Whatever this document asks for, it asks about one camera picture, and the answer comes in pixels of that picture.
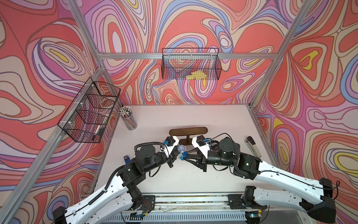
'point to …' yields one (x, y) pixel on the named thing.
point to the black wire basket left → (85, 121)
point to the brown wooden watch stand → (186, 131)
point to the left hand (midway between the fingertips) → (184, 148)
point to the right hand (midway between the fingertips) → (185, 160)
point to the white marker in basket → (95, 132)
